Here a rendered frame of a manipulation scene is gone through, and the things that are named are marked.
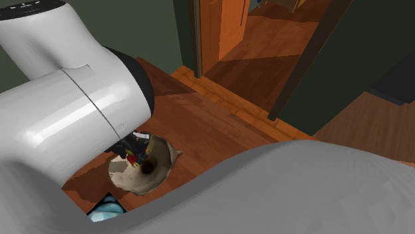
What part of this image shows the small multicoloured toy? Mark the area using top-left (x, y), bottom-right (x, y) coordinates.
top-left (125, 148), bottom-right (151, 168)

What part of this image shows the beige funnel-shaped bowl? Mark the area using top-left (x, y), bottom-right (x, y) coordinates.
top-left (108, 135), bottom-right (184, 196)

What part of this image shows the pale blue crumpled object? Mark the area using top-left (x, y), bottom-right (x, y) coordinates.
top-left (86, 192), bottom-right (128, 223)

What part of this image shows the orange wooden door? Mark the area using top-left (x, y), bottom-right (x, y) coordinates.
top-left (198, 0), bottom-right (251, 76)

